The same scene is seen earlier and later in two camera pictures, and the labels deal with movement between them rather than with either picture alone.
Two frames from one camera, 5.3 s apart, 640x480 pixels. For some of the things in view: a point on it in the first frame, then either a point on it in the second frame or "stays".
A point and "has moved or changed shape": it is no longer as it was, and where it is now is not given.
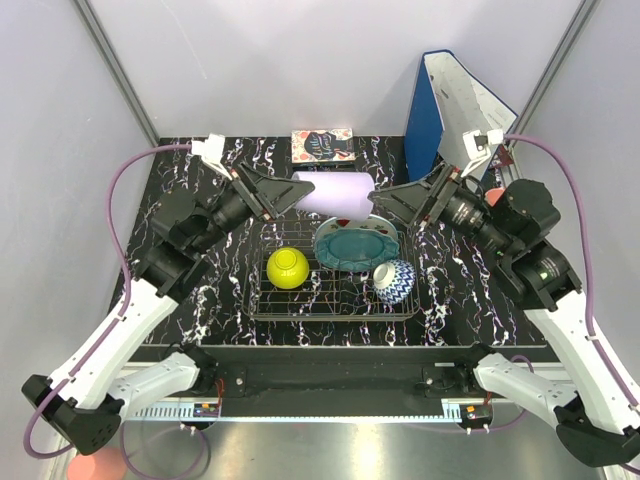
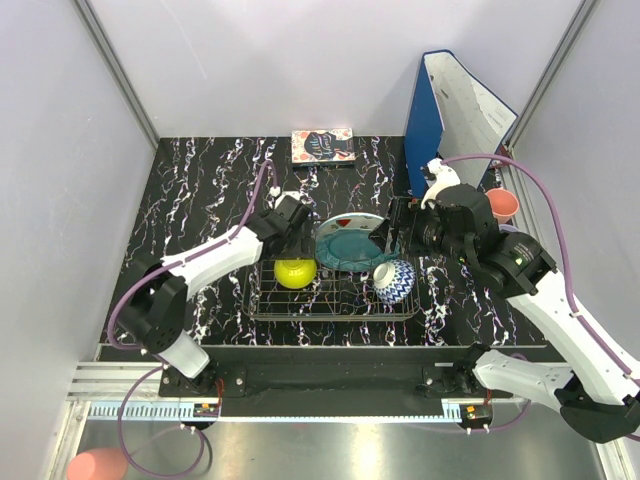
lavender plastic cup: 338,193 has moved or changed shape
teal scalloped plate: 355,249 stays
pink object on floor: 103,464 stays
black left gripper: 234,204 to 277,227
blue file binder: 448,102 stays
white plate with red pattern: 372,222 stays
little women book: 322,145 stays
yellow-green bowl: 287,268 has moved or changed shape
